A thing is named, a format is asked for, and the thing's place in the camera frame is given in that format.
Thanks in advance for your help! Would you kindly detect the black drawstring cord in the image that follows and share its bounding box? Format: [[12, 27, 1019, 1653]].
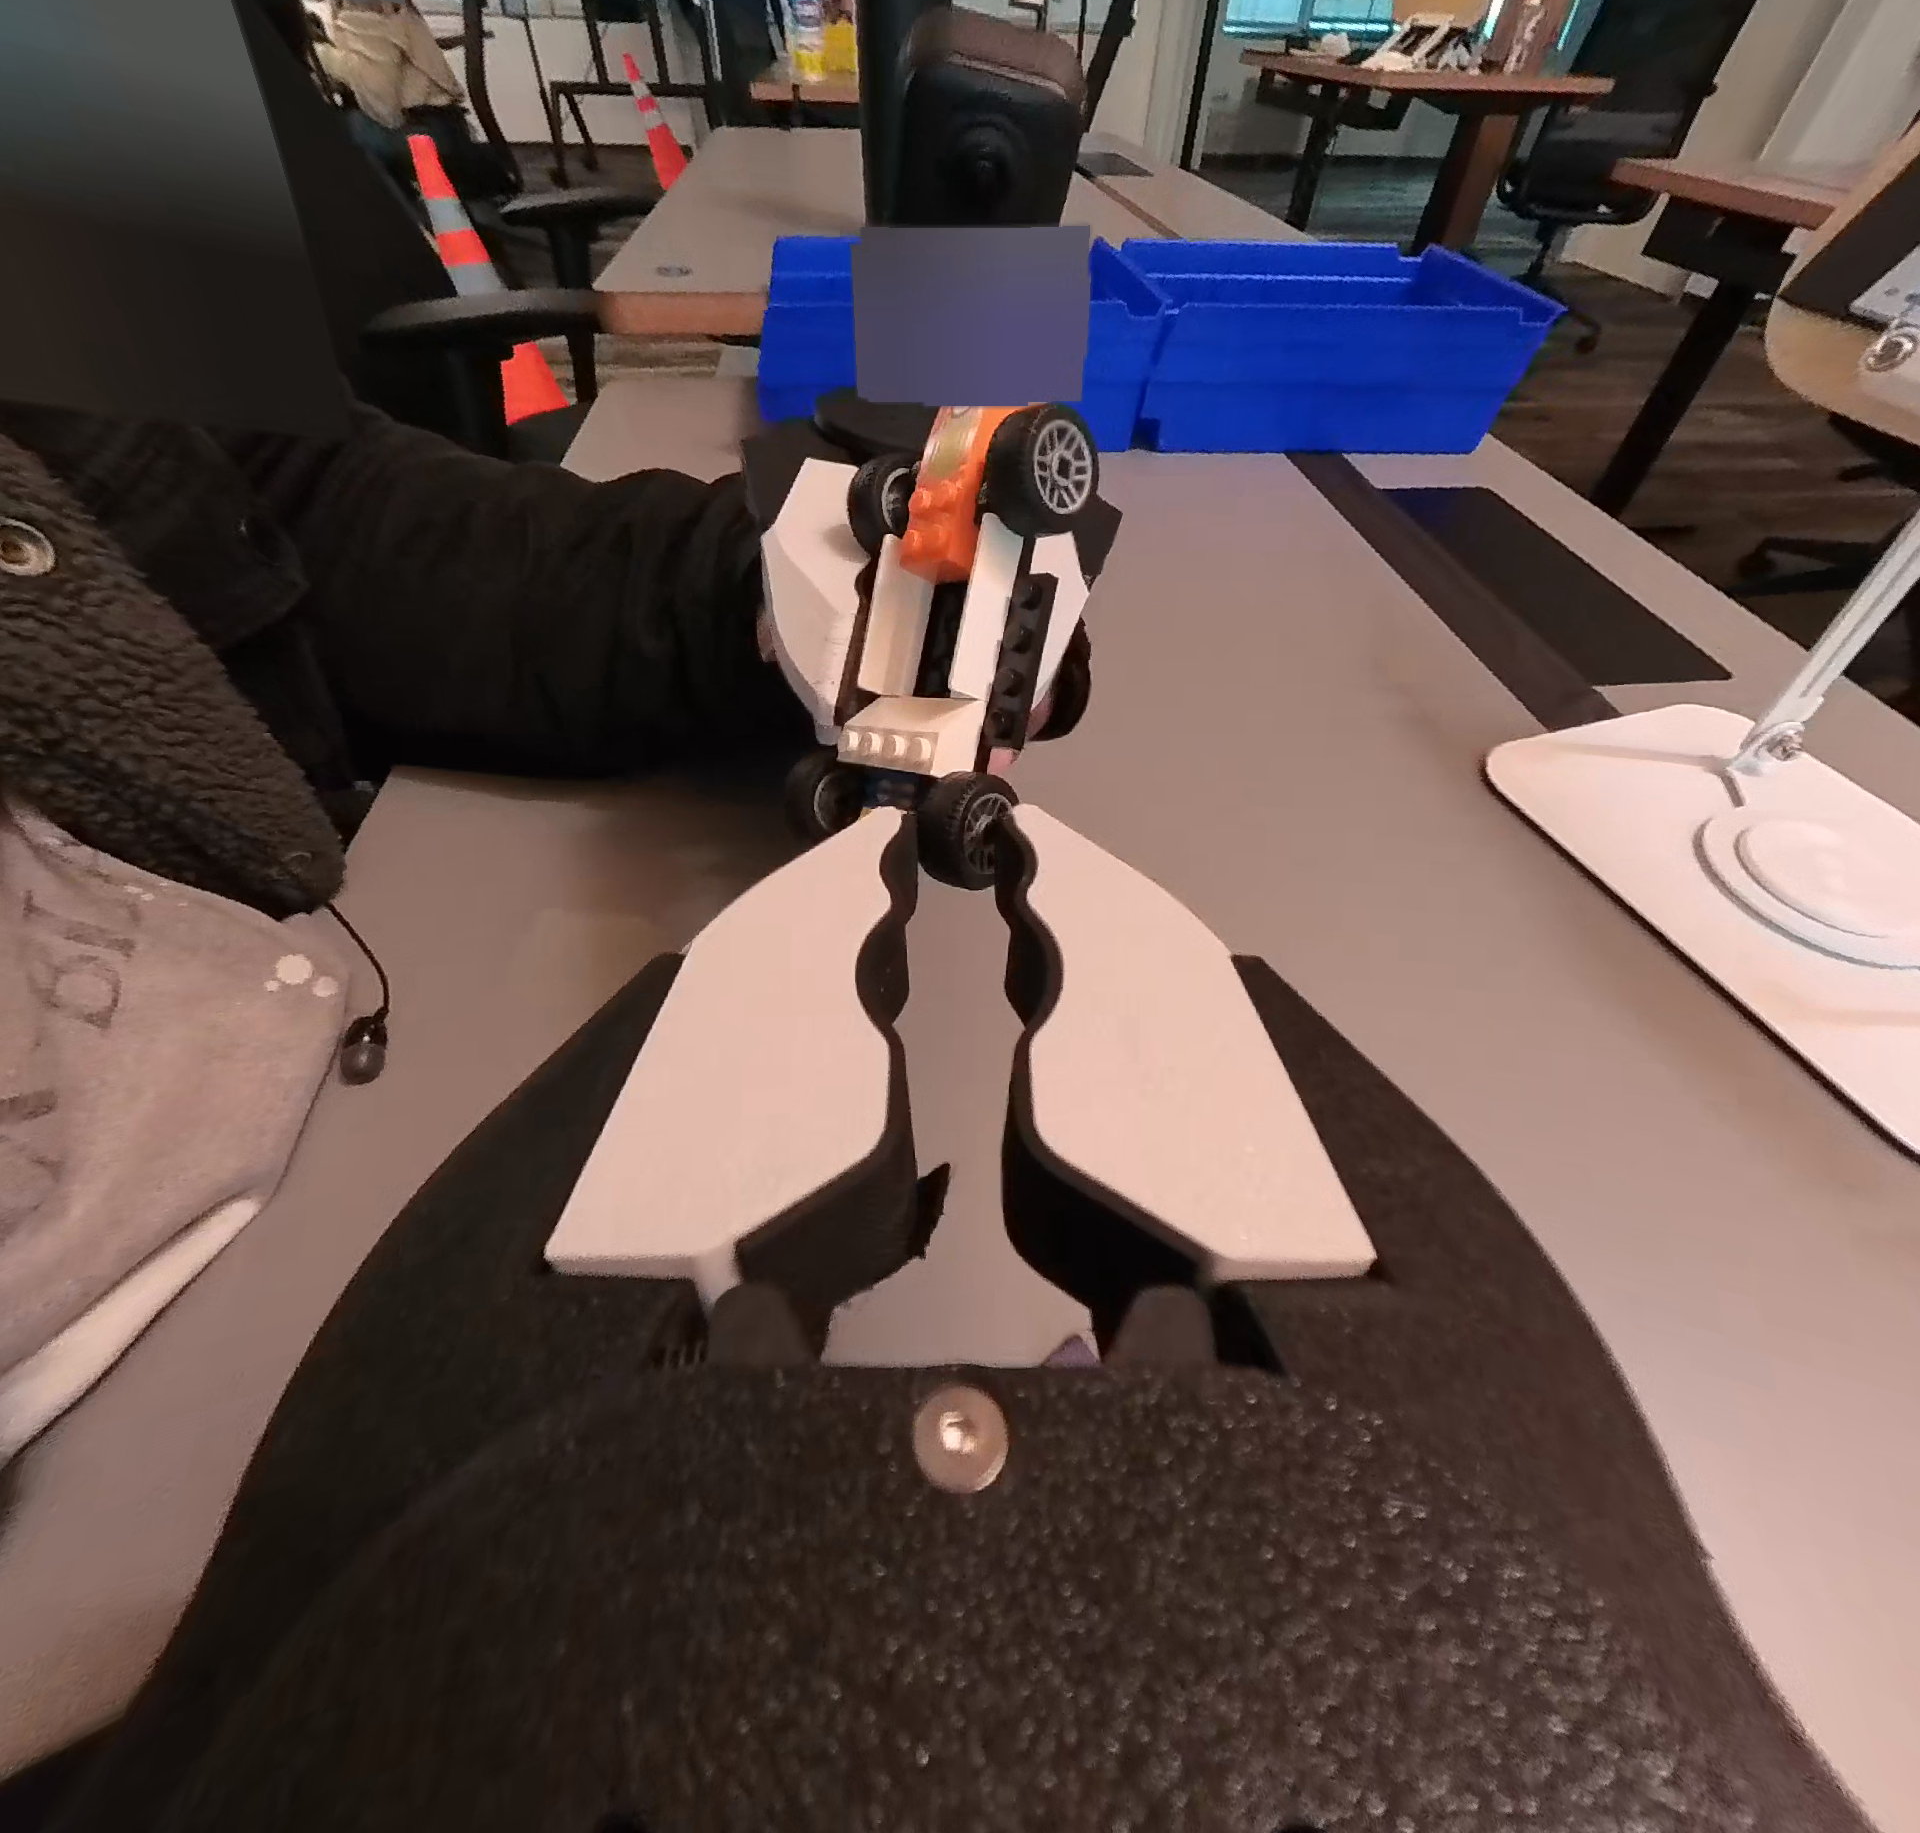
[[310, 898, 401, 1087]]

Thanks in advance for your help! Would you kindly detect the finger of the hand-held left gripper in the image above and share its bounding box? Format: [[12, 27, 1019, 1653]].
[[750, 462, 902, 747]]

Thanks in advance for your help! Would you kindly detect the orange striped cone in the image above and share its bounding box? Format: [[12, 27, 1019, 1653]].
[[403, 130, 579, 431], [618, 45, 698, 196]]

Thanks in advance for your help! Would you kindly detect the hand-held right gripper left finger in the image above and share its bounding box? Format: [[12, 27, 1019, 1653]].
[[544, 819, 923, 1331]]

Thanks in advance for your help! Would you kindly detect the person's pale printed shirt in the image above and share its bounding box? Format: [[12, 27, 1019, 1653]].
[[0, 792, 356, 1469]]

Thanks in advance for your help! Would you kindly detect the wooden desk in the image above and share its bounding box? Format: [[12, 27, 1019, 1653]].
[[1241, 40, 1621, 250], [1589, 155, 1920, 514]]

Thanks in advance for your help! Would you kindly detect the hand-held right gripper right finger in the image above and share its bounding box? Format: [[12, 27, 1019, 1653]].
[[1000, 810, 1381, 1331]]

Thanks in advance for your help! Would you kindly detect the orange lego race car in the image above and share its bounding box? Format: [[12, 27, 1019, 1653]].
[[784, 396, 1106, 893]]

